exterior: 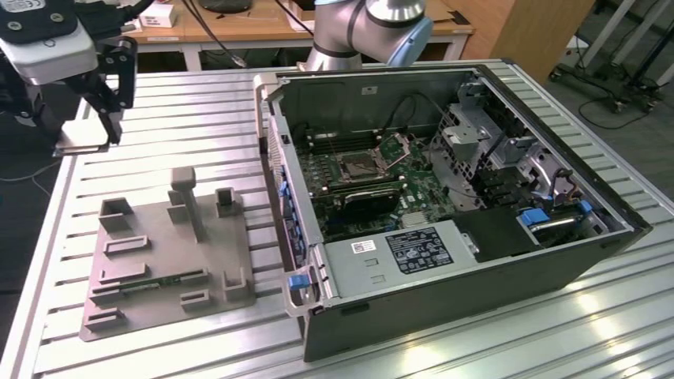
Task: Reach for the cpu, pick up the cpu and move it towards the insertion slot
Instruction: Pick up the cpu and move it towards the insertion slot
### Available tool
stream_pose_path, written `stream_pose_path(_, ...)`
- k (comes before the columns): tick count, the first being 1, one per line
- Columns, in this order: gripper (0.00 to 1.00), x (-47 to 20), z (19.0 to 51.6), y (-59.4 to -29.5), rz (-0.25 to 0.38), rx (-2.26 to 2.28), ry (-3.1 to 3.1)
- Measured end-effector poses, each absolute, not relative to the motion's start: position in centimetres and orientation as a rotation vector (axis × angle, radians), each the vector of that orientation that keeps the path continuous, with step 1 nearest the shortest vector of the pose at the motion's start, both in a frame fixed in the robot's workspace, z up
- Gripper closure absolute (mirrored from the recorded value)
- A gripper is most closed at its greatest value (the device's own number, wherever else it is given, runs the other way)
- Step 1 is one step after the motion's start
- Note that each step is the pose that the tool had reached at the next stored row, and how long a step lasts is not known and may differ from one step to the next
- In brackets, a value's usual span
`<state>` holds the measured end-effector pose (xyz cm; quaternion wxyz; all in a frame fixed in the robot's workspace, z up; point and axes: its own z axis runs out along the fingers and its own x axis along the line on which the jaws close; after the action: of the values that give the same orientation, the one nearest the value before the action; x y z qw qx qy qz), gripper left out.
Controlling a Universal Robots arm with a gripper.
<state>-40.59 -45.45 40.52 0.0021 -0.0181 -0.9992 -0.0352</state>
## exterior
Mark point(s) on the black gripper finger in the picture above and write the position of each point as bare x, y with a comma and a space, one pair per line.
126, 79

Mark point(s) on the silver CPU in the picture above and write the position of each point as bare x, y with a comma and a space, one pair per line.
79, 136

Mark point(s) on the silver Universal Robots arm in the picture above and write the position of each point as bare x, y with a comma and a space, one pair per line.
342, 31

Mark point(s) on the blue slot clip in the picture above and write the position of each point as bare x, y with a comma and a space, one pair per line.
283, 188

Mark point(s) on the black RAM slot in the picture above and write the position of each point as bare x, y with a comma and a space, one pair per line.
342, 143
342, 139
342, 148
342, 135

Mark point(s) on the CPU socket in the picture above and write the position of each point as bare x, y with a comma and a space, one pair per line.
361, 166

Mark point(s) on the white labelled box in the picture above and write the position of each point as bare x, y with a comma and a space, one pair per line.
158, 16

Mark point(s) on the black round base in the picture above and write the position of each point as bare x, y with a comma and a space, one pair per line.
226, 4

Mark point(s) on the wooden desk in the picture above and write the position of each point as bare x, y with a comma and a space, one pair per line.
263, 27

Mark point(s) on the white open box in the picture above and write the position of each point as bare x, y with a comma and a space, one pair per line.
298, 23

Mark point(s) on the thin locking lever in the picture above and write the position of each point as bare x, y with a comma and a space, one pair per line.
333, 146

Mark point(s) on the grey parts rack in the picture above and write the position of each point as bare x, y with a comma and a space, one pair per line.
211, 252

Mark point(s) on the green RAM stick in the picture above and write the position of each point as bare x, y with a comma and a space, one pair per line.
152, 285

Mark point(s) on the black expansion card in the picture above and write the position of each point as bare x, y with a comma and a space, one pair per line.
369, 205

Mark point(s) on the blue case latch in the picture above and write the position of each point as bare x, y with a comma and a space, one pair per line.
298, 283

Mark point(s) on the green motherboard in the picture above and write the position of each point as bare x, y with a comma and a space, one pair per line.
415, 189

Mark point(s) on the metal drive cage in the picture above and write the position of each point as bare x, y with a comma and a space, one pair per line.
463, 138

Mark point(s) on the small silver heatsink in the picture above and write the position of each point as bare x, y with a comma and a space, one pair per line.
421, 220

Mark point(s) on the grey power supply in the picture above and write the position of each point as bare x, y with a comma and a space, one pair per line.
363, 272

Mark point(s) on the wooden cabinet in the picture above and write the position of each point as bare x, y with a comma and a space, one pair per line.
526, 39

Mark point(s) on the black plastic shroud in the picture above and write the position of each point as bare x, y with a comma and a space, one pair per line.
495, 233

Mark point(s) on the black open PC case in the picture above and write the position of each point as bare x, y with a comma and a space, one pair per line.
421, 323

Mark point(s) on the blue disk carrier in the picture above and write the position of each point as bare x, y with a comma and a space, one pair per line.
533, 219

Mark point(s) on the black wheeled base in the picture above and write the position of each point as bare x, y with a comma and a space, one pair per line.
595, 75

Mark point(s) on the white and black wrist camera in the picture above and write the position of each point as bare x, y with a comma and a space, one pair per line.
47, 51

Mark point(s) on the white metal frame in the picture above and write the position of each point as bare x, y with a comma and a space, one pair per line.
595, 43

